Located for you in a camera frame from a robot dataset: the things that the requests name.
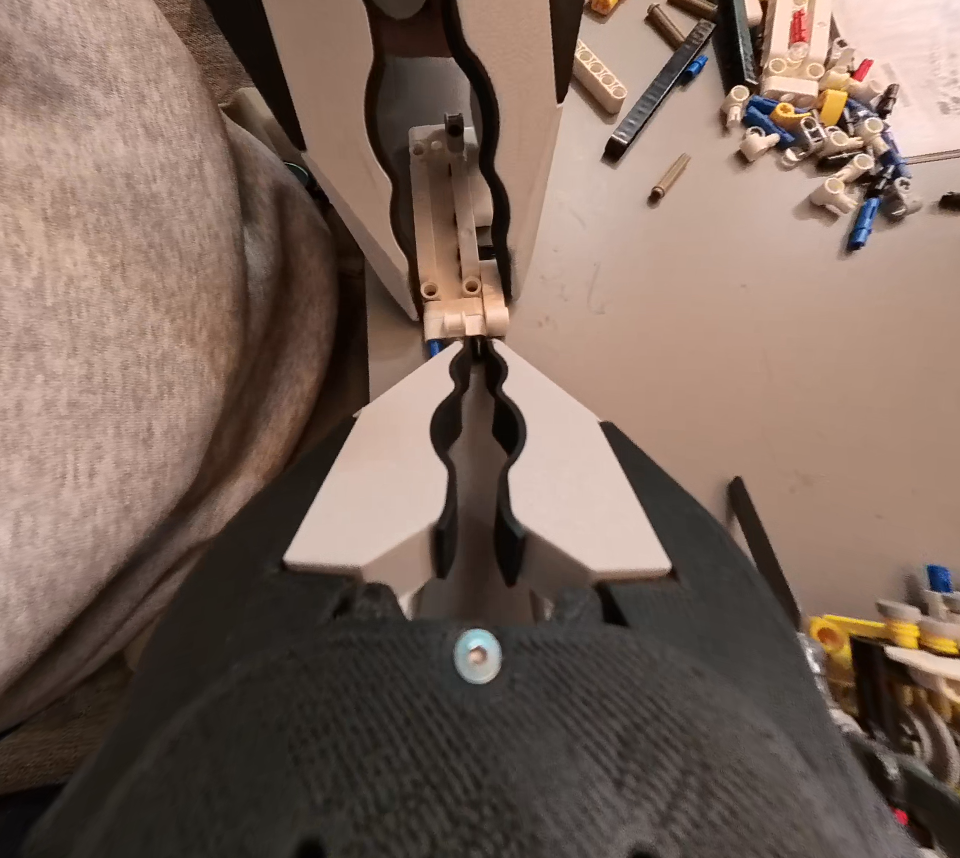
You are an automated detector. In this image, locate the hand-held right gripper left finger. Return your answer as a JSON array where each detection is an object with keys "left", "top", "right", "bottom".
[{"left": 282, "top": 340, "right": 472, "bottom": 619}]

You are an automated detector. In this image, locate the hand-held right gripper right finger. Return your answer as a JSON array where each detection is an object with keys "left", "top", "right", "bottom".
[{"left": 478, "top": 340, "right": 674, "bottom": 620}]

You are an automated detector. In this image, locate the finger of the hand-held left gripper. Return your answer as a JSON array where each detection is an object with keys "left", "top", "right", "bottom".
[
  {"left": 442, "top": 0, "right": 564, "bottom": 304},
  {"left": 249, "top": 0, "right": 421, "bottom": 322}
]

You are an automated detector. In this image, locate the white lego frame assembly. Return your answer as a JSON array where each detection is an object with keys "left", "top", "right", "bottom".
[{"left": 408, "top": 114, "right": 513, "bottom": 307}]

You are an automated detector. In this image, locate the white lego connector blue pin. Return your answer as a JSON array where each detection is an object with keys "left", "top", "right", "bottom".
[{"left": 422, "top": 295, "right": 513, "bottom": 358}]

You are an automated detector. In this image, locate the white five-hole lego beam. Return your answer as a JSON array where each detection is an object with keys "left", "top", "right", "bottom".
[{"left": 573, "top": 40, "right": 630, "bottom": 116}]

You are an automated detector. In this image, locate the long black lego beam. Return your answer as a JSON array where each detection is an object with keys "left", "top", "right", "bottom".
[{"left": 602, "top": 18, "right": 719, "bottom": 163}]

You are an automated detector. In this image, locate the black lego rotor blade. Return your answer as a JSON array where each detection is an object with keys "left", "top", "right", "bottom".
[{"left": 726, "top": 475, "right": 805, "bottom": 630}]

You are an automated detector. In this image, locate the tan lego axle pin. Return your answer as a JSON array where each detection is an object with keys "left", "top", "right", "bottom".
[{"left": 648, "top": 153, "right": 692, "bottom": 205}]

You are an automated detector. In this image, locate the dark teal lego beam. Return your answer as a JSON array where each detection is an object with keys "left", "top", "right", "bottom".
[{"left": 711, "top": 0, "right": 765, "bottom": 88}]

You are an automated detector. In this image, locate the pile of small lego pieces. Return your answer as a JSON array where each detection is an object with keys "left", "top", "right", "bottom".
[{"left": 720, "top": 36, "right": 924, "bottom": 251}]

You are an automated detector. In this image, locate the partly built lego model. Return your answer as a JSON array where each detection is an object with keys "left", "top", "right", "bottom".
[{"left": 798, "top": 561, "right": 960, "bottom": 844}]

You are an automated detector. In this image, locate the lego instruction booklet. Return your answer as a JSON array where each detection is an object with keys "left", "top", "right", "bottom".
[{"left": 813, "top": 0, "right": 960, "bottom": 163}]

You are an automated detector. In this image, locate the beige cloth bag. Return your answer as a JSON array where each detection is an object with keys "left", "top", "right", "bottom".
[{"left": 221, "top": 89, "right": 331, "bottom": 214}]

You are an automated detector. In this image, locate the person's grey sweatsuit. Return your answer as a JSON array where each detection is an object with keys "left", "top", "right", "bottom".
[{"left": 0, "top": 0, "right": 340, "bottom": 731}]

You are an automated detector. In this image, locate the white lego frame red pin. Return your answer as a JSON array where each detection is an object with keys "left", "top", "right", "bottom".
[{"left": 759, "top": 0, "right": 840, "bottom": 110}]

